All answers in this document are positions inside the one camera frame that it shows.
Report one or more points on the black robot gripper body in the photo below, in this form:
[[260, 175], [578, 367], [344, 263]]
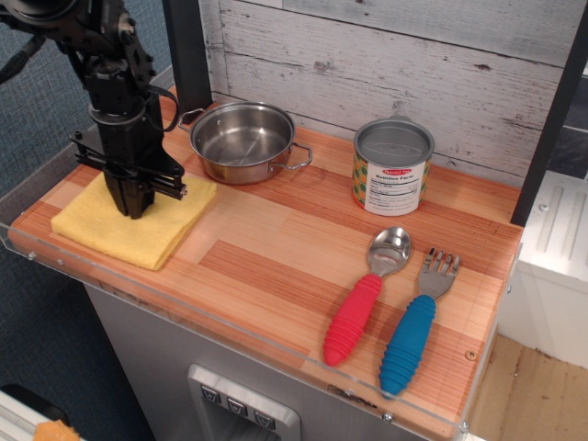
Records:
[[130, 145]]

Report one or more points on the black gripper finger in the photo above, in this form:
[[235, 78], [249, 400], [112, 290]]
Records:
[[118, 191], [141, 197]]

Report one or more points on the yellow rag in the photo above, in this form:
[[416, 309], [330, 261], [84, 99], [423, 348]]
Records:
[[93, 220]]

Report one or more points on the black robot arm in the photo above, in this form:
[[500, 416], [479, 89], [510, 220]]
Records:
[[101, 42]]

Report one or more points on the small steel pot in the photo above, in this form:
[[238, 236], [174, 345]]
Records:
[[244, 143]]

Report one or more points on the clear acrylic table guard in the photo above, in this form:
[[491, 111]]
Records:
[[278, 258]]

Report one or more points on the grey toy fridge cabinet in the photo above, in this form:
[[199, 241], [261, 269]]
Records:
[[157, 345]]

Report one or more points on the silver dispenser button panel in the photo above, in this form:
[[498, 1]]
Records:
[[228, 410]]

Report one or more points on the orange object bottom left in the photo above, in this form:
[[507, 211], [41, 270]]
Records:
[[55, 431]]

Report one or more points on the toy tin can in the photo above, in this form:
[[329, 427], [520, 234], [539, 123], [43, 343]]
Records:
[[392, 161]]

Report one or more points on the white side cabinet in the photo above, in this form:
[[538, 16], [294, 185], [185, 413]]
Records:
[[545, 304]]

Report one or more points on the black vertical post left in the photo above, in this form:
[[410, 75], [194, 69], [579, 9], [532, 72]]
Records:
[[183, 21]]

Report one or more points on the red handled spoon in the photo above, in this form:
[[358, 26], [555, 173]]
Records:
[[388, 253]]

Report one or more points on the blue handled fork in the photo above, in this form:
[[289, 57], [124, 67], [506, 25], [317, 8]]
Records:
[[405, 349]]

